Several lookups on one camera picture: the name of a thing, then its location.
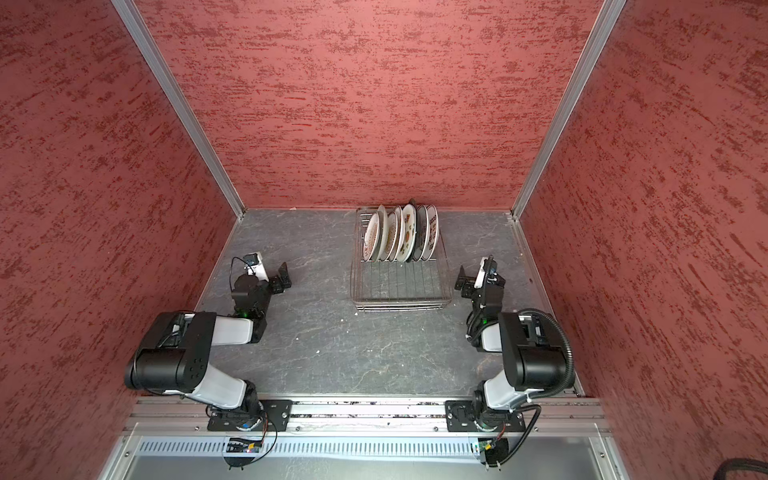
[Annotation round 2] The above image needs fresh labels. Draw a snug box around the watermelon plate blue rim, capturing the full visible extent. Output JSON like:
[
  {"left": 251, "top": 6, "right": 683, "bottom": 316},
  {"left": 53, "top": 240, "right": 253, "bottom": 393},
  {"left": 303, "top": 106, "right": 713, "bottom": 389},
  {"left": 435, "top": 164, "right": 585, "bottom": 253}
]
[{"left": 396, "top": 203, "right": 416, "bottom": 262}]

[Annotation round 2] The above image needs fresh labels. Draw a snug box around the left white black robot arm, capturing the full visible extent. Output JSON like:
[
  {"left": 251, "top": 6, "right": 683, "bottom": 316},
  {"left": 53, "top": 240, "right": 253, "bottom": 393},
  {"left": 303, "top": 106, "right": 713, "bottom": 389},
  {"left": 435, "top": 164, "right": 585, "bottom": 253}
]
[{"left": 124, "top": 253, "right": 293, "bottom": 433}]

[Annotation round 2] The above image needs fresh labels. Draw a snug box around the patterned white plate rightmost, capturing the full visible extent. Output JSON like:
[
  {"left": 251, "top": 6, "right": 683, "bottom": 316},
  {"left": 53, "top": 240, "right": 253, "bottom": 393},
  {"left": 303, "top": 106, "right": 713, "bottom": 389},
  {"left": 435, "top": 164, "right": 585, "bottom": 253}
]
[{"left": 421, "top": 205, "right": 439, "bottom": 261}]

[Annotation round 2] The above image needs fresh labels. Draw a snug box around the orange sunburst white plate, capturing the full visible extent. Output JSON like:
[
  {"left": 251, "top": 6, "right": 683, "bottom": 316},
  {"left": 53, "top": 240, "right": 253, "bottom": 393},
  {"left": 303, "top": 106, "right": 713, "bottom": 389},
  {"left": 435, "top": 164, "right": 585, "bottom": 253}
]
[{"left": 362, "top": 213, "right": 380, "bottom": 262}]

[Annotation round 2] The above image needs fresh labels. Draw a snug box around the right small circuit board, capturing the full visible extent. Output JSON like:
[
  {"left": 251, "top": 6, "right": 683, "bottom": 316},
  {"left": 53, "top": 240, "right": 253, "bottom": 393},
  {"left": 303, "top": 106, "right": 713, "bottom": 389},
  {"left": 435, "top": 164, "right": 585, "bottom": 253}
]
[{"left": 477, "top": 438, "right": 510, "bottom": 467}]

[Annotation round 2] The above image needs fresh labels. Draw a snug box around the small circuit board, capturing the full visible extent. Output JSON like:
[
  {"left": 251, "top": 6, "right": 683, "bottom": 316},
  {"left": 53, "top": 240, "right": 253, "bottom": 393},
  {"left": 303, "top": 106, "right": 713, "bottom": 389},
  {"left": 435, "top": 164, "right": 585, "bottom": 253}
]
[
  {"left": 477, "top": 438, "right": 510, "bottom": 467},
  {"left": 225, "top": 437, "right": 264, "bottom": 456}
]

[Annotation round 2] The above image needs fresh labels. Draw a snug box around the left small circuit board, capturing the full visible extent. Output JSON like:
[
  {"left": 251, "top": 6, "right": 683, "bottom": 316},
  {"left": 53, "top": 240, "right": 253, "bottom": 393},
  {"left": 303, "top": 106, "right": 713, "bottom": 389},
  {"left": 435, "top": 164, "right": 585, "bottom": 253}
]
[{"left": 225, "top": 437, "right": 264, "bottom": 456}]

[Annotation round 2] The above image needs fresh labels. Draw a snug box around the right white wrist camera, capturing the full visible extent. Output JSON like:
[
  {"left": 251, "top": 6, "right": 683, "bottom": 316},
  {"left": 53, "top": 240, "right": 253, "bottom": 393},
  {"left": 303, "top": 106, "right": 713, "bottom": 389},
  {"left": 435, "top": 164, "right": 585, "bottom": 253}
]
[{"left": 474, "top": 256, "right": 498, "bottom": 289}]

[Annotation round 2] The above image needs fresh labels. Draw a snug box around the steel wire dish rack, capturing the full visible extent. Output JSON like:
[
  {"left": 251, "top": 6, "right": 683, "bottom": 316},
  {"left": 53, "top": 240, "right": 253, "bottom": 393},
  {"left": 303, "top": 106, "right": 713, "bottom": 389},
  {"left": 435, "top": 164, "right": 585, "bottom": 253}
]
[{"left": 349, "top": 207, "right": 452, "bottom": 311}]

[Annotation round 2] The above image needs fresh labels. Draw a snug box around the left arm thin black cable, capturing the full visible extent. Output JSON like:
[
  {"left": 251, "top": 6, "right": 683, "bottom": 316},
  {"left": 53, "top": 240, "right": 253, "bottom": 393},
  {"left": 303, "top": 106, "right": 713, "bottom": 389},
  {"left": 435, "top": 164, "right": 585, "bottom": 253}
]
[{"left": 229, "top": 256, "right": 258, "bottom": 294}]

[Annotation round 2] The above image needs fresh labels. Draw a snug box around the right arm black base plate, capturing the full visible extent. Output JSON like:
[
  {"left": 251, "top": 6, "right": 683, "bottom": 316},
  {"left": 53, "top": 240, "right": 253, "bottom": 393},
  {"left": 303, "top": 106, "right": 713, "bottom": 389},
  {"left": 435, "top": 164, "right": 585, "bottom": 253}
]
[{"left": 444, "top": 400, "right": 526, "bottom": 434}]

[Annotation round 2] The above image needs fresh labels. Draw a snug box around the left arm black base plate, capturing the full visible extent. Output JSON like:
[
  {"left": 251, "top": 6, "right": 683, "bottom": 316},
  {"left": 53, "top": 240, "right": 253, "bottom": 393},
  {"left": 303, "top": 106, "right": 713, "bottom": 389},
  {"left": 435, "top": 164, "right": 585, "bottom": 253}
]
[{"left": 206, "top": 400, "right": 293, "bottom": 433}]

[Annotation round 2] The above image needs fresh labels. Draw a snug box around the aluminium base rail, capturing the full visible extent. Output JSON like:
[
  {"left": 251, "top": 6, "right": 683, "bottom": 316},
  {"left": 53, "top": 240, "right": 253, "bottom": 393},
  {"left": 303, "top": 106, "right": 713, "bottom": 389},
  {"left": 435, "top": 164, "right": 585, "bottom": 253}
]
[{"left": 119, "top": 394, "right": 612, "bottom": 437}]

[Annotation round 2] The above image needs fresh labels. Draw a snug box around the white perforated cable tray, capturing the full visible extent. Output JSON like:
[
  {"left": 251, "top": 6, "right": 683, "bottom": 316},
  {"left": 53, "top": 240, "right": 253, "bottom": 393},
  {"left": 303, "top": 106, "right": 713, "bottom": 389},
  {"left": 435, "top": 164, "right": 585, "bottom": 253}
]
[{"left": 136, "top": 437, "right": 480, "bottom": 462}]

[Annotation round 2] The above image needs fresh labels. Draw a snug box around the left aluminium corner post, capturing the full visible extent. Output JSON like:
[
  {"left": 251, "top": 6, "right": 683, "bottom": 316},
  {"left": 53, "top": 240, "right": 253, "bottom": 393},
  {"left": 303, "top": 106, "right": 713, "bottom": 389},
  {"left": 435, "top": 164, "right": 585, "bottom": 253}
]
[{"left": 111, "top": 0, "right": 247, "bottom": 221}]

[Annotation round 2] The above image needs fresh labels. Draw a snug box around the aluminium corner post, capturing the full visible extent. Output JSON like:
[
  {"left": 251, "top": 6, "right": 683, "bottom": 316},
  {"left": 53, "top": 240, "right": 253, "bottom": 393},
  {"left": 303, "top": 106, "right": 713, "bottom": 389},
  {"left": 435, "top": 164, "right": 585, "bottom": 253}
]
[
  {"left": 511, "top": 0, "right": 627, "bottom": 222},
  {"left": 111, "top": 0, "right": 247, "bottom": 221}
]

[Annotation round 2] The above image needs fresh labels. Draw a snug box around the right aluminium corner post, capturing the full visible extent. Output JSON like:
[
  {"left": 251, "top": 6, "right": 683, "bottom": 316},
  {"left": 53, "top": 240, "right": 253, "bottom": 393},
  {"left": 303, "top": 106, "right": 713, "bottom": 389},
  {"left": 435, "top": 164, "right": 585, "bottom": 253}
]
[{"left": 511, "top": 0, "right": 627, "bottom": 222}]

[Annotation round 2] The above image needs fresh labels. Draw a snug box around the black hose bottom right corner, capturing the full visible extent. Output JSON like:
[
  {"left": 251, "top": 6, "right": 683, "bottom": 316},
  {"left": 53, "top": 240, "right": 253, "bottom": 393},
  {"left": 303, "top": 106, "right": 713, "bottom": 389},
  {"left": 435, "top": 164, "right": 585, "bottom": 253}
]
[{"left": 712, "top": 457, "right": 768, "bottom": 480}]

